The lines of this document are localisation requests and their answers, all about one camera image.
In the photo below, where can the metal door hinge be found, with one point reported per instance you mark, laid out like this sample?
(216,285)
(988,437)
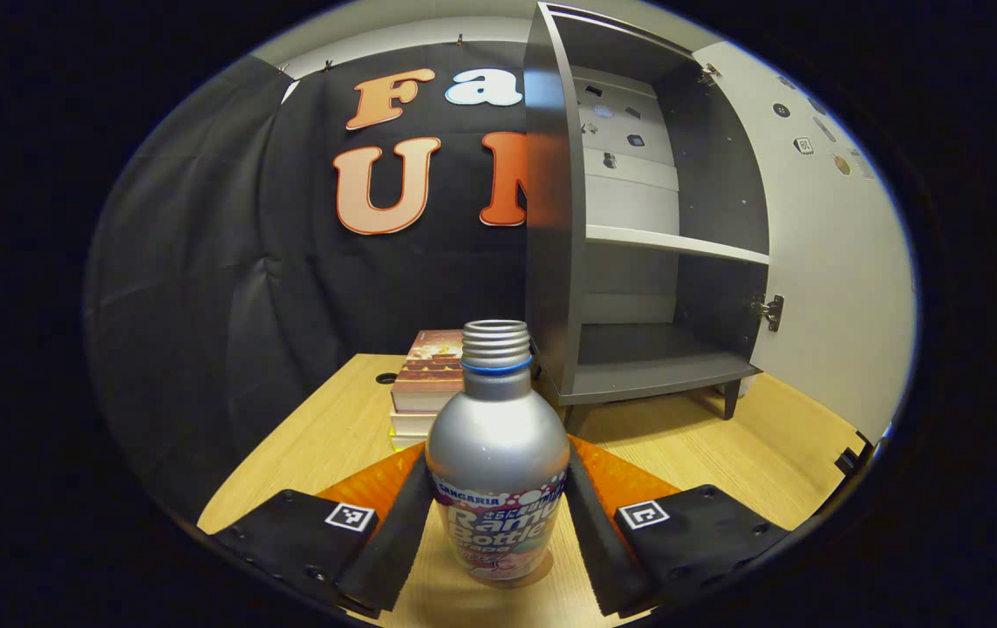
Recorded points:
(709,74)
(768,311)

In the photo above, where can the brown cover book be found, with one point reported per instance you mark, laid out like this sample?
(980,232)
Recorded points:
(428,371)

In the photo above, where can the grey cabinet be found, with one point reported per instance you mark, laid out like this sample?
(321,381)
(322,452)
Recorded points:
(550,262)

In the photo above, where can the black backdrop cloth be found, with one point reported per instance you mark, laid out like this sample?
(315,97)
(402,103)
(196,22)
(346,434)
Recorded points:
(201,262)

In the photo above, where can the beige cabinet door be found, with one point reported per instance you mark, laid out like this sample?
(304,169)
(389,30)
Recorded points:
(838,262)

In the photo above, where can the silver bottle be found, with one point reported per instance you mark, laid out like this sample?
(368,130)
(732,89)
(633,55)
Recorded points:
(498,436)

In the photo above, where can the white cabinet shelf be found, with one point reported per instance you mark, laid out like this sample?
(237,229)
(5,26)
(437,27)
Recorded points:
(672,242)

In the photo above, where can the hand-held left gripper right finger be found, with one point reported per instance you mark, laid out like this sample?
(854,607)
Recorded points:
(603,549)

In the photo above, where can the row of black cloth clips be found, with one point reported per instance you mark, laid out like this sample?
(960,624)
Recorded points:
(459,39)

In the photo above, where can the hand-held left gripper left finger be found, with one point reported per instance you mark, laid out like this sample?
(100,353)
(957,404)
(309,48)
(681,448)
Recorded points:
(393,549)

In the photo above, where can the black table grommet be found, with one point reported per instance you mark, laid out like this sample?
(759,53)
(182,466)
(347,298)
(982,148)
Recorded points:
(386,378)

